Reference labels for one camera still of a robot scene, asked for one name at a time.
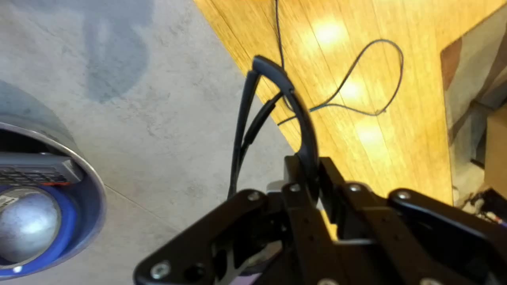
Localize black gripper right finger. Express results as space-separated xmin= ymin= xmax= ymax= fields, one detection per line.
xmin=316 ymin=157 xmax=507 ymax=285

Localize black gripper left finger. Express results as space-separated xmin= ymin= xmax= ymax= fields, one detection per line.
xmin=134 ymin=156 xmax=340 ymax=285

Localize black shades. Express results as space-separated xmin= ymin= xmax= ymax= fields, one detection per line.
xmin=227 ymin=54 xmax=322 ymax=202

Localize shiny metal bowl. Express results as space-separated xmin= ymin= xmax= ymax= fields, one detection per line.
xmin=0 ymin=78 xmax=110 ymax=282

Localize thin black floor cable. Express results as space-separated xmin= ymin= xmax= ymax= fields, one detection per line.
xmin=271 ymin=0 xmax=408 ymax=127

